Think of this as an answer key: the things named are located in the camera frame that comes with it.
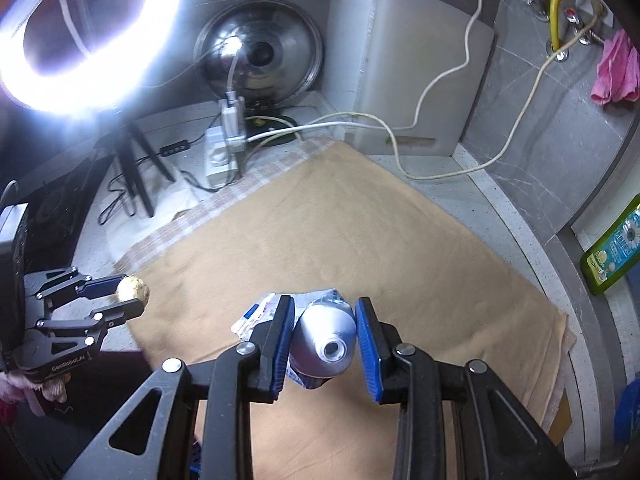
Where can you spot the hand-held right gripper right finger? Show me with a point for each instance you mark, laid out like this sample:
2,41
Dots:
367,350

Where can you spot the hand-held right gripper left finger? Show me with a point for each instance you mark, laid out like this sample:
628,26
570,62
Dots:
282,345

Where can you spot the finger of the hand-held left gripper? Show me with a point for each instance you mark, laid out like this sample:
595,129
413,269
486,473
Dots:
100,285
117,312

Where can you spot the beige round ball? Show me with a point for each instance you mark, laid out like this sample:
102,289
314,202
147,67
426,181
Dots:
134,290

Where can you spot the blue silver toothpaste tube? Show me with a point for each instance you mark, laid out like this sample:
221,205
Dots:
322,335

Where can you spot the person's left forearm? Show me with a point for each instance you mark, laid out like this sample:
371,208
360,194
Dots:
20,390

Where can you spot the person's left hand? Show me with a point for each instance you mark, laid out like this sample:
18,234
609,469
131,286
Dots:
54,390

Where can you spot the black induction cooker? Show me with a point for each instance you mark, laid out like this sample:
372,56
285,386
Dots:
60,200

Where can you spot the white cloth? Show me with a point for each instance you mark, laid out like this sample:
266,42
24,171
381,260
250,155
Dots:
160,200

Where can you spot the tan cloth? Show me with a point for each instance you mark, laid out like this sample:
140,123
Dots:
350,235

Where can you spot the black tripod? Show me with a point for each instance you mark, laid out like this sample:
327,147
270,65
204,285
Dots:
132,160

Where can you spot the white power strip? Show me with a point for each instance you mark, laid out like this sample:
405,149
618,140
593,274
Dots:
220,160

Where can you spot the white charger adapter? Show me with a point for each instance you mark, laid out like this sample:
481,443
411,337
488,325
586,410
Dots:
232,117

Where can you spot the green dish soap bottle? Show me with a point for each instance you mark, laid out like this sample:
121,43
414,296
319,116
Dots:
615,255

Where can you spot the blue plastic container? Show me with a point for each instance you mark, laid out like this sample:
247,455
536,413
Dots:
629,415

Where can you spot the steel pot lid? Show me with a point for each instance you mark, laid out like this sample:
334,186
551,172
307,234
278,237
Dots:
280,40

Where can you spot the white cutting board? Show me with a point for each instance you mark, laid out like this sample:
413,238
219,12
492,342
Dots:
425,45

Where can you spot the pink cloth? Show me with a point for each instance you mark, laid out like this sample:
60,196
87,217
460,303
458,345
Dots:
617,72

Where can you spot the metal water valve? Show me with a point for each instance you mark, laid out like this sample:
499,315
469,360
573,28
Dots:
534,5
580,25

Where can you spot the yellow pipe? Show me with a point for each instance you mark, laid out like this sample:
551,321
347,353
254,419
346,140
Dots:
556,5

